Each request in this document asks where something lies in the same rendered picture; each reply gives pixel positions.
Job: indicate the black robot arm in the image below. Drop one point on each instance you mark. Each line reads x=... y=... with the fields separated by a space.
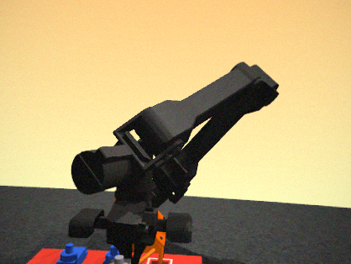
x=163 y=130

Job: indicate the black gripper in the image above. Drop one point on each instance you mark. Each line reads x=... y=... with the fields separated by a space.
x=177 y=227

